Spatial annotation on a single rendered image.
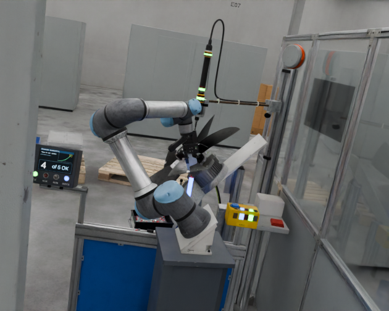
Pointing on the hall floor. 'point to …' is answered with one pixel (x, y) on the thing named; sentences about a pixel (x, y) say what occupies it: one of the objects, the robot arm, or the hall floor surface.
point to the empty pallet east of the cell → (150, 165)
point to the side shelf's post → (252, 270)
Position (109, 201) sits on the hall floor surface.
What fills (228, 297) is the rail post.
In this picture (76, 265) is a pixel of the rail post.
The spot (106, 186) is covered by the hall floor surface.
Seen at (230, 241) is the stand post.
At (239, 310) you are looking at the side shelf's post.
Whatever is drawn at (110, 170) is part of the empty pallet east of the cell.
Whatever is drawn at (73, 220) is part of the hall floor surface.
